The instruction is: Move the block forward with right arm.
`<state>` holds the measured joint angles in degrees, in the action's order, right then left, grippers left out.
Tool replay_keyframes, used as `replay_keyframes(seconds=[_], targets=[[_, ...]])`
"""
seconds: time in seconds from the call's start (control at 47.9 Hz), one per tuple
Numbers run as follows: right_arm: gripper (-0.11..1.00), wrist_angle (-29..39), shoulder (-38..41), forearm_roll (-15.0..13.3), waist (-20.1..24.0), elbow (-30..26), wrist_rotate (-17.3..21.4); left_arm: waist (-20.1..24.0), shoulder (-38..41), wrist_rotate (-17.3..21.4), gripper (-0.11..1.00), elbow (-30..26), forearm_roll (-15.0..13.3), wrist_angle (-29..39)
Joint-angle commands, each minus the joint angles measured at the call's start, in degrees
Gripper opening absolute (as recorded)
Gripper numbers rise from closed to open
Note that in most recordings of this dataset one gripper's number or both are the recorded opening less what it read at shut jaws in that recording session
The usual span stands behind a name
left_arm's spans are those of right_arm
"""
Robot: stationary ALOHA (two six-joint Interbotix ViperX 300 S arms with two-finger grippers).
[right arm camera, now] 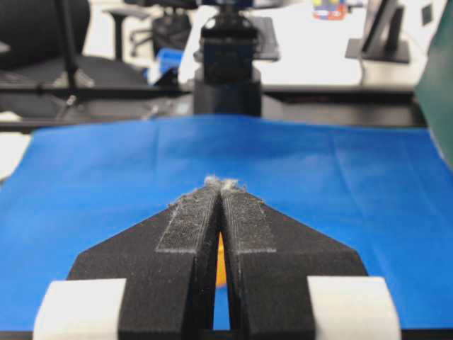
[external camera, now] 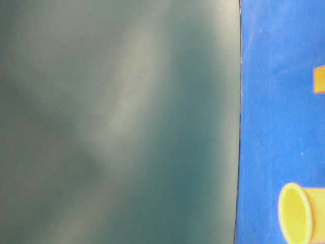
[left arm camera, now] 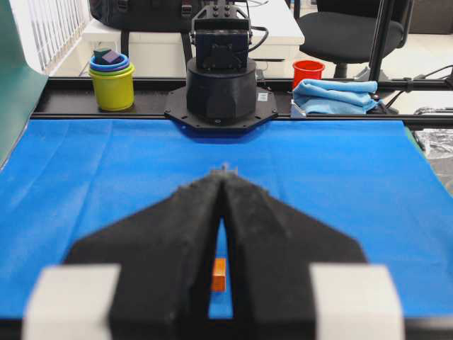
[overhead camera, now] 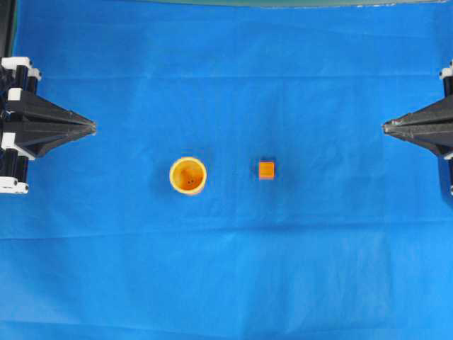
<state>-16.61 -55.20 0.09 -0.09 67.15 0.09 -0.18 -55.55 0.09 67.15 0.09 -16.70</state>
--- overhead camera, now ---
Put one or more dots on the blue table cloth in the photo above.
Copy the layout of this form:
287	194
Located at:
351	240

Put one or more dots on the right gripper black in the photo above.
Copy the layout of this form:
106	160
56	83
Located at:
439	143

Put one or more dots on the orange cube block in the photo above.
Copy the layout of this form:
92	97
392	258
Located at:
266	170

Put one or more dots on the yellow plastic cup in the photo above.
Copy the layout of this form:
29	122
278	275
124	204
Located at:
188	176

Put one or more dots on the left gripper white blocks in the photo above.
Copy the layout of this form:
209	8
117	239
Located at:
25	141

